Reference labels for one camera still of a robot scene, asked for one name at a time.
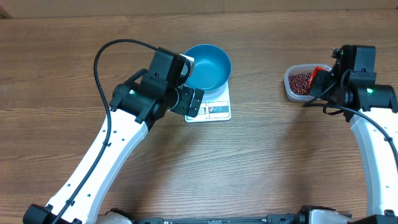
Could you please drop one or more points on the teal plastic bowl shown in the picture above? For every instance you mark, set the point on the teal plastic bowl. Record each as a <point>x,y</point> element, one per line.
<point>212,68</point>

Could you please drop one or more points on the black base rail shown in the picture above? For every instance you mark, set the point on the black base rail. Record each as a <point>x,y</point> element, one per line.
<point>118,216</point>

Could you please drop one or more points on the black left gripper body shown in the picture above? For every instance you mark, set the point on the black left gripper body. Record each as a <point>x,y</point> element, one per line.
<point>183,106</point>

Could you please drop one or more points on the red adzuki beans in container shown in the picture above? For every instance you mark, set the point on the red adzuki beans in container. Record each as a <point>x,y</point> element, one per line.
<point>299,83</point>

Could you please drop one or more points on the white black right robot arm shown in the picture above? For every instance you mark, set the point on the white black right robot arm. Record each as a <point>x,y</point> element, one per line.
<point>350,88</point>

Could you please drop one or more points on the red measuring scoop blue handle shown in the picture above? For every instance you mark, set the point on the red measuring scoop blue handle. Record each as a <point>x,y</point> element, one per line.
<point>314,75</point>

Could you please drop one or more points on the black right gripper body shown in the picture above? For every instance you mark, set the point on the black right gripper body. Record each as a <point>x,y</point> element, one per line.
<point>319,83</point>

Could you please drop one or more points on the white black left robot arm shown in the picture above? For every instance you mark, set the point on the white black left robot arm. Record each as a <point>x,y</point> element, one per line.
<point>136,105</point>

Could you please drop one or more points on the white digital kitchen scale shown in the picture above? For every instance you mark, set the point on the white digital kitchen scale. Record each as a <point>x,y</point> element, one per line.
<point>215,106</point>

